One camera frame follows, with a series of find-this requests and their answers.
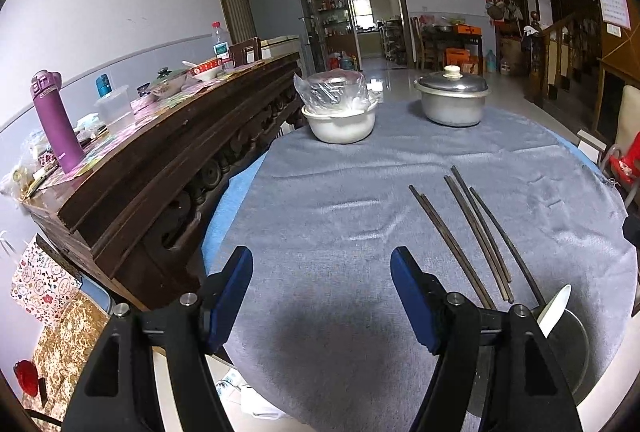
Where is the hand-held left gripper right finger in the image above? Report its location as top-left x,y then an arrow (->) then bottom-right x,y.
390,246 -> 583,432

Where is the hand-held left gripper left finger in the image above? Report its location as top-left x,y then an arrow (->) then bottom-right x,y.
60,246 -> 254,432

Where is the round utensil holder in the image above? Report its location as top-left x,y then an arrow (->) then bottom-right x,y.
536,299 -> 592,407

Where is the blue tablecloth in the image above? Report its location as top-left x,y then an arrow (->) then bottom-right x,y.
201,132 -> 602,278

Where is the grey tablecloth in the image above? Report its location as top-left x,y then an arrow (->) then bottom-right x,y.
202,100 -> 629,432

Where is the white spoon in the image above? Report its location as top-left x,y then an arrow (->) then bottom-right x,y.
537,284 -> 573,338

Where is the dark wooden sideboard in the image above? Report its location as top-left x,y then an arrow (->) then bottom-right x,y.
22,52 -> 304,314

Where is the white basin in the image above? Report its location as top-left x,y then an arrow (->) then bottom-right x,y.
301,98 -> 379,144

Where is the patterned gift bag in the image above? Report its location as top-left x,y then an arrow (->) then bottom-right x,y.
10,234 -> 84,329

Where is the aluminium pot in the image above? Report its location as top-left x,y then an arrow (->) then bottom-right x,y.
419,88 -> 487,128

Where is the aluminium pot lid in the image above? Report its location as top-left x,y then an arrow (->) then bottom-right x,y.
413,65 -> 491,99

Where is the clear plastic container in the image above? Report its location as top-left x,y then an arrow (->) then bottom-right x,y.
95,86 -> 136,133

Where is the clear plastic bag of bowls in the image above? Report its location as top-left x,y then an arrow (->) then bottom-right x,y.
293,68 -> 374,118

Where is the green-lidded glass bowl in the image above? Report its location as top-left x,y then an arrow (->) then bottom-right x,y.
149,68 -> 189,99

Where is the red and white bowl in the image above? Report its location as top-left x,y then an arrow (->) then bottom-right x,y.
187,60 -> 221,82

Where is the white step stool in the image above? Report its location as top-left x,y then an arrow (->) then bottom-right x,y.
577,129 -> 609,163

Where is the wooden chair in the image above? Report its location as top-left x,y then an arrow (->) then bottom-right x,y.
229,37 -> 264,68

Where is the purple bottle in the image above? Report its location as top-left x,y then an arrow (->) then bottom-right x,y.
31,70 -> 87,175

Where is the red plastic chair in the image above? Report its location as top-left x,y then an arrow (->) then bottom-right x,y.
600,144 -> 640,204

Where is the red-capped plastic water bottle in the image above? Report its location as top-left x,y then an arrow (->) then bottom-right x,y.
211,21 -> 234,73

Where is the white chest freezer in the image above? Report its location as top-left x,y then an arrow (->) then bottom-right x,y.
260,35 -> 304,59

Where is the wooden side table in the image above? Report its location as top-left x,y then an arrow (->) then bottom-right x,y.
419,22 -> 487,74

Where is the beige chair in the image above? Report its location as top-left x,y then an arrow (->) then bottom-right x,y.
612,85 -> 640,154

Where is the grey refrigerator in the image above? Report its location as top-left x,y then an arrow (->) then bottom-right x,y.
244,0 -> 317,74

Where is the wooden stair railing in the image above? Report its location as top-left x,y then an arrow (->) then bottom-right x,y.
522,10 -> 602,109

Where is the glass cabinet of bottles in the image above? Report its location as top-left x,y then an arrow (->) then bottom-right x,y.
305,0 -> 357,59

